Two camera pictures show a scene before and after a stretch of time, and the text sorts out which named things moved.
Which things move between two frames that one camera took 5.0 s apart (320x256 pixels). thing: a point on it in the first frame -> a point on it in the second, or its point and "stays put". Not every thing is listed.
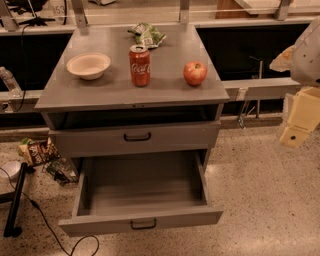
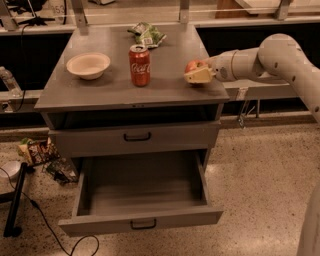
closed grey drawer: [81, 141] stays put
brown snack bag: [38, 152] stays put
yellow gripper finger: [304, 117] -> [202, 75]
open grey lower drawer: [139, 193] stays put
